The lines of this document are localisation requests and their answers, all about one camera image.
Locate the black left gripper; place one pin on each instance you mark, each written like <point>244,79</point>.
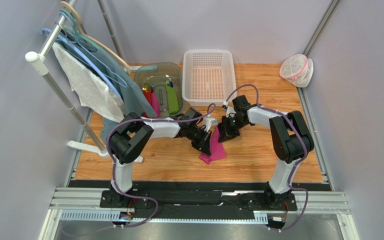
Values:
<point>203,145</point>

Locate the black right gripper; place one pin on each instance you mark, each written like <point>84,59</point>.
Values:
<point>229,128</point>

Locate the magenta paper napkin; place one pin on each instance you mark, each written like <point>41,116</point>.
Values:
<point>217,151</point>

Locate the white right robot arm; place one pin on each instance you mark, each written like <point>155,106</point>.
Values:
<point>291,139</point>

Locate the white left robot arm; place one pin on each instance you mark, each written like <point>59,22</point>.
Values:
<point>127,140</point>

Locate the green utensil sleeve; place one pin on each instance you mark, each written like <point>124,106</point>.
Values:
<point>173,104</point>

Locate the pink utensil sleeve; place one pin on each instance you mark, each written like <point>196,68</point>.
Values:
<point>155,104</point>

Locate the white perforated plastic basket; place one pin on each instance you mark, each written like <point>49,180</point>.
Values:
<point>208,76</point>

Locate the red utensil sleeve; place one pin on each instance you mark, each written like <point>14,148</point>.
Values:
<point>147,94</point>

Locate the grey-green plastic tub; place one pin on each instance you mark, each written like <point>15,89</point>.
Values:
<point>155,76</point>

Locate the white mesh laundry bag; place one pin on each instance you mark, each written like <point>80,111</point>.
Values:
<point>298,70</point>

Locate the white clothes rack foot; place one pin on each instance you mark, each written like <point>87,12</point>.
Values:
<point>103,153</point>

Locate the white terry towel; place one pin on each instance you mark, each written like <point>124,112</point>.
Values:
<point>92,91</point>

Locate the blue-grey cloth garment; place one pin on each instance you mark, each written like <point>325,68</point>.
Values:
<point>132,96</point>

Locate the teal plastic hanger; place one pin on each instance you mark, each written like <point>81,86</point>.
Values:
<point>80,36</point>

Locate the light blue plastic hanger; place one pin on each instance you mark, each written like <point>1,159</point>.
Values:
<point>112,79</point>

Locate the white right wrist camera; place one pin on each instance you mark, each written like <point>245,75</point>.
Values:
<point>229,110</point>

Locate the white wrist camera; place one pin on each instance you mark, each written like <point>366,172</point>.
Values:
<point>229,110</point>
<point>208,122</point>

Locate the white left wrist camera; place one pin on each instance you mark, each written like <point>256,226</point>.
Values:
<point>208,122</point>

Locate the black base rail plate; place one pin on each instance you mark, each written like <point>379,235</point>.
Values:
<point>197,200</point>

